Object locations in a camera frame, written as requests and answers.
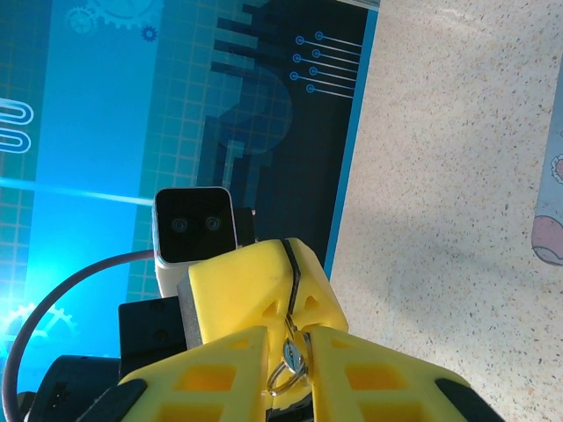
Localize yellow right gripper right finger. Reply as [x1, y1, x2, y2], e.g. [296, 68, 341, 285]
[307, 325, 505, 422]

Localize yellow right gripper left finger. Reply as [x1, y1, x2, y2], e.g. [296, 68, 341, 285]
[85, 325, 270, 422]

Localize clear plastic bag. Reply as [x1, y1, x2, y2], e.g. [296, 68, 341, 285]
[530, 56, 563, 267]

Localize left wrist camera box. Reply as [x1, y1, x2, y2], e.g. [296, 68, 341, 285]
[152, 186, 242, 296]

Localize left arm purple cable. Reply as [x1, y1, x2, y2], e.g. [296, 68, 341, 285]
[0, 250, 157, 422]

